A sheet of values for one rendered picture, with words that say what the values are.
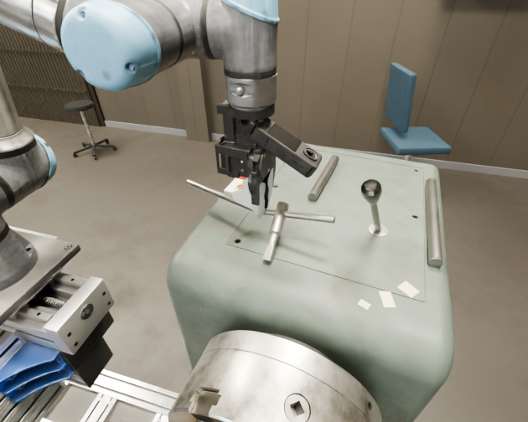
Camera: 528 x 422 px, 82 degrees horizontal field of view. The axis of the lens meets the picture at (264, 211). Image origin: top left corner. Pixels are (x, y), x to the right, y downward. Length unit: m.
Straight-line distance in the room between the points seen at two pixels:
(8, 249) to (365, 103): 3.22
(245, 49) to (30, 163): 0.53
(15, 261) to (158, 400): 0.98
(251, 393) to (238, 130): 0.37
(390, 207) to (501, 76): 3.00
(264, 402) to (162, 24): 0.45
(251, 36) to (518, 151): 3.70
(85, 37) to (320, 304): 0.44
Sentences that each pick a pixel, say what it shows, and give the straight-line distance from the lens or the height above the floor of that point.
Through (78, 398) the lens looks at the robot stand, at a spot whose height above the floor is 0.21.
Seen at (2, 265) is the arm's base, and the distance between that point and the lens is 0.79.
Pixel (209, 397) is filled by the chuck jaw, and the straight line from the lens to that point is 0.49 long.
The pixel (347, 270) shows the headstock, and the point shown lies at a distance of 0.55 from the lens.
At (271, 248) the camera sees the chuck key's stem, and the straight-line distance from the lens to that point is 0.54.
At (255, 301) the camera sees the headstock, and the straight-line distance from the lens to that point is 0.52.
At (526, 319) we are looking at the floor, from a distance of 2.54.
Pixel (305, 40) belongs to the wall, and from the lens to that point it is 3.43.
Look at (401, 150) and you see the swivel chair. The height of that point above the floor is 0.50.
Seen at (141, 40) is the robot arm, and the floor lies 1.61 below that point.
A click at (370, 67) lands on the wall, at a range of 3.43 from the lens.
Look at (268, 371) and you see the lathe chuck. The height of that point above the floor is 1.24.
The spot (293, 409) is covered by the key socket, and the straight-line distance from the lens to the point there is 0.48.
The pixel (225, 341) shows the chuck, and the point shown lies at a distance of 0.52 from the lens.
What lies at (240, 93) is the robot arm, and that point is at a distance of 0.45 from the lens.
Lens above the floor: 1.65
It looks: 38 degrees down
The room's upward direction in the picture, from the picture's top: straight up
